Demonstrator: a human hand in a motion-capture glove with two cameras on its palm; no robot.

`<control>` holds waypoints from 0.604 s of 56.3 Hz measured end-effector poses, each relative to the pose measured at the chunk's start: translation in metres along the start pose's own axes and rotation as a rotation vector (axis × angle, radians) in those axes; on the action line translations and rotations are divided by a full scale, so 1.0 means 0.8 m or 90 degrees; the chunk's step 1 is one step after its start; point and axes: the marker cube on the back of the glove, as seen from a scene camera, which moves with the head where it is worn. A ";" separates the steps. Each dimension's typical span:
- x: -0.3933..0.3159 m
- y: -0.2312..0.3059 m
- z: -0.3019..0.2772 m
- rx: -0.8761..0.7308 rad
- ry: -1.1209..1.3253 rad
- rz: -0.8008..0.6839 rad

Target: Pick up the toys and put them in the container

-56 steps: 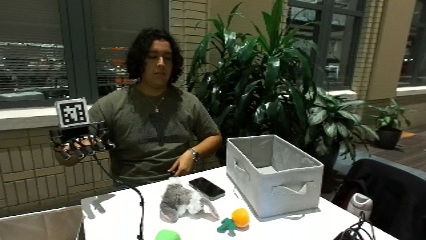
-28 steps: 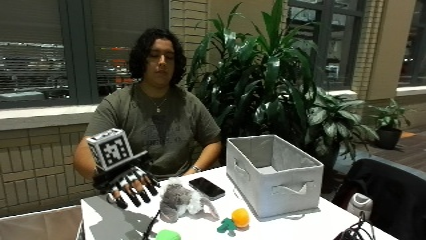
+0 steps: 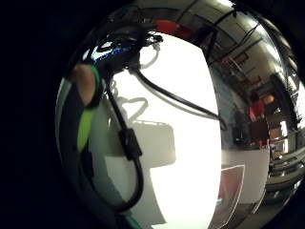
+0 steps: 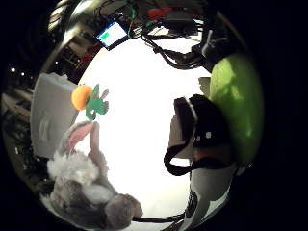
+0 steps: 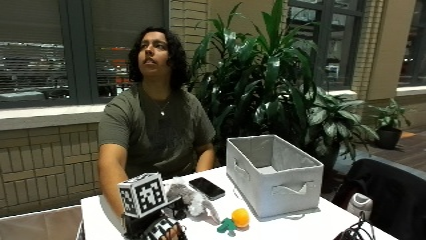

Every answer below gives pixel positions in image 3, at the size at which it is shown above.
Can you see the black glove electronics module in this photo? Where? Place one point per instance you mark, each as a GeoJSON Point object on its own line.
{"type": "Point", "coordinates": [122, 47]}

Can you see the red object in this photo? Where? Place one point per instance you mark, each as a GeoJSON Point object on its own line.
{"type": "Point", "coordinates": [173, 28]}

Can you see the reddish brown board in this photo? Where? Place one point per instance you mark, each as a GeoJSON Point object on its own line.
{"type": "Point", "coordinates": [229, 191]}

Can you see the grey shelf rack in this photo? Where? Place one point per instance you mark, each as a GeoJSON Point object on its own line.
{"type": "Point", "coordinates": [284, 171]}

